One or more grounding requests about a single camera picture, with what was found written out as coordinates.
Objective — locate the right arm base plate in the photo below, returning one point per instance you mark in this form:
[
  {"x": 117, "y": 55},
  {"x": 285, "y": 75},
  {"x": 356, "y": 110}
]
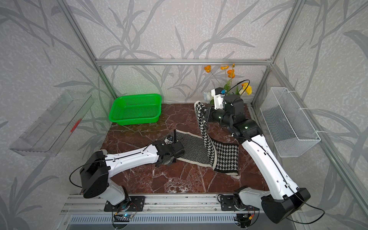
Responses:
[{"x": 231, "y": 203}]

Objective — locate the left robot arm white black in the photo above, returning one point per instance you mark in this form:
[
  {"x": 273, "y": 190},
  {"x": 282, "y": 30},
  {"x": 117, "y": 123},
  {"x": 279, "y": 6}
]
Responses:
[{"x": 97, "y": 172}]

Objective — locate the red item in tray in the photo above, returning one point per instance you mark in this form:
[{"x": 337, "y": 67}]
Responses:
[{"x": 76, "y": 125}]

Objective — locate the black white patterned scarf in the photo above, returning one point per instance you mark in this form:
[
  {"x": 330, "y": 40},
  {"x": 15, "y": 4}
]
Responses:
[{"x": 205, "y": 151}]

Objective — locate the artificial flowers bouquet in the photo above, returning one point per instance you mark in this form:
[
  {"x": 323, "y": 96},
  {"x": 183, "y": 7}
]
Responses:
[{"x": 225, "y": 78}]

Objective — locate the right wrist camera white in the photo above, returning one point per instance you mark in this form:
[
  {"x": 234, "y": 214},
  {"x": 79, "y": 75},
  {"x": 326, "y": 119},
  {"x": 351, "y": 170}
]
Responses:
[{"x": 218, "y": 97}]

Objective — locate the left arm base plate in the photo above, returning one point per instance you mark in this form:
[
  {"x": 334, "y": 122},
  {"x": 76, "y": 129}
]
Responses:
[{"x": 132, "y": 203}]

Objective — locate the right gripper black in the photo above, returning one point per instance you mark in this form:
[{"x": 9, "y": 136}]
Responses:
[{"x": 209, "y": 113}]

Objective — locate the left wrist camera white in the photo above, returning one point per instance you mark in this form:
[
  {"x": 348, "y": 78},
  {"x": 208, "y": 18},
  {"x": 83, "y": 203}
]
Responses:
[{"x": 170, "y": 140}]

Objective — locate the green plastic basket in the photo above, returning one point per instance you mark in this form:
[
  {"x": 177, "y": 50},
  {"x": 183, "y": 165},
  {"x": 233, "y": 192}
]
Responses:
[{"x": 136, "y": 109}]

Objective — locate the white wire mesh basket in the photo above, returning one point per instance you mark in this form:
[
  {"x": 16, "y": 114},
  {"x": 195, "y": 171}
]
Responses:
[{"x": 290, "y": 129}]

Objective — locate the left circuit board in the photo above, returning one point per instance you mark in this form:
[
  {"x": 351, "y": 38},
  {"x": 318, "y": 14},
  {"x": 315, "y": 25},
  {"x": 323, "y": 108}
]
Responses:
[{"x": 124, "y": 217}]

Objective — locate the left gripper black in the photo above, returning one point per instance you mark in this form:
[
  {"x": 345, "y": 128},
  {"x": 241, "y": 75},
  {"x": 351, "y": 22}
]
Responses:
[{"x": 173, "y": 160}]

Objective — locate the clear plastic wall tray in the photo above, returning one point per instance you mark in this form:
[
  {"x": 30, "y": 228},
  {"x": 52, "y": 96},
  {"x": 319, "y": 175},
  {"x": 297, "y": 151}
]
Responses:
[{"x": 47, "y": 136}]

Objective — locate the aluminium front rail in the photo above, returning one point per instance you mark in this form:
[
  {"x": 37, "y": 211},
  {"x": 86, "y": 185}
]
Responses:
[{"x": 154, "y": 204}]

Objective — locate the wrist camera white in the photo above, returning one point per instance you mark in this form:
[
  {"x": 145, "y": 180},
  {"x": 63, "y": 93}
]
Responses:
[
  {"x": 170, "y": 140},
  {"x": 218, "y": 97}
]

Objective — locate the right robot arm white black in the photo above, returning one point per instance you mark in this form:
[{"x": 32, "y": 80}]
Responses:
[{"x": 284, "y": 196}]

